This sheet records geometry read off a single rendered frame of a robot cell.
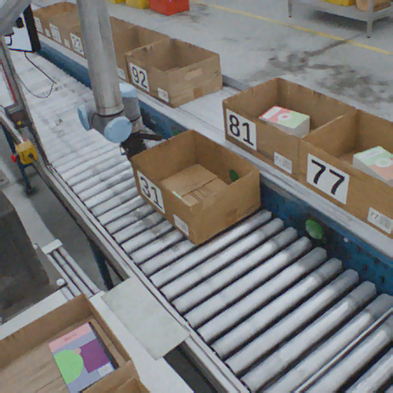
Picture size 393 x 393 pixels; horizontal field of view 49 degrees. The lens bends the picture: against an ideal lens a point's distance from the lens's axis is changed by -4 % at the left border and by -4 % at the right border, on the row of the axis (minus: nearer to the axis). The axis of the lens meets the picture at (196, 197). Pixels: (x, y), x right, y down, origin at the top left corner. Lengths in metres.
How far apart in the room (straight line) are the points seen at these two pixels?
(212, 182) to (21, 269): 0.78
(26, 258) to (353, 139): 1.17
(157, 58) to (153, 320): 1.47
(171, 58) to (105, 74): 1.11
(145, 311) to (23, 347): 0.36
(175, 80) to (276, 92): 0.45
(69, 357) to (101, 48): 0.86
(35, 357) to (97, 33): 0.92
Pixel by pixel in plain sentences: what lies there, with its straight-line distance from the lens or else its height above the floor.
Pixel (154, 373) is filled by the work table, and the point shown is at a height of 0.75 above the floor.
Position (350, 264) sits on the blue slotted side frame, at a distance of 1.47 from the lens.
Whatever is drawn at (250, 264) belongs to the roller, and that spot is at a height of 0.74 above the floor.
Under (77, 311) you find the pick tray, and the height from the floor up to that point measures 0.79.
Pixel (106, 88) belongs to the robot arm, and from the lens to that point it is 1.37.
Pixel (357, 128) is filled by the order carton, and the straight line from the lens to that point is 1.64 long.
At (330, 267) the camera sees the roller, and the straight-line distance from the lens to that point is 1.41.
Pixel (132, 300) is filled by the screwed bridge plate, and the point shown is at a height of 0.75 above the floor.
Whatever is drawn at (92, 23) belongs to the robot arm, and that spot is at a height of 1.46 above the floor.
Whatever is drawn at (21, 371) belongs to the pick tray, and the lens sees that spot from 1.34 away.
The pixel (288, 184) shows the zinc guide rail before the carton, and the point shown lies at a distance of 1.48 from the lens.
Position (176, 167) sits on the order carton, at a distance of 1.80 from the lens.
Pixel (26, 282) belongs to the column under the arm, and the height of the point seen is 0.82.
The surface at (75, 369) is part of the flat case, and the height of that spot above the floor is 0.78.
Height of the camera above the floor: 1.79
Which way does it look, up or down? 38 degrees down
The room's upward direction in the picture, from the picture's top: 8 degrees counter-clockwise
